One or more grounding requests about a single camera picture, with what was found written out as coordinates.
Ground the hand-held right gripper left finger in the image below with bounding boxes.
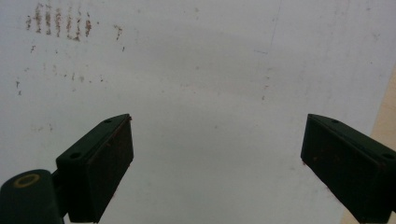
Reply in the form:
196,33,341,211
55,113,135,224

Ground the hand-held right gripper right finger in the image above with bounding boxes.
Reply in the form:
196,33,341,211
300,113,396,224

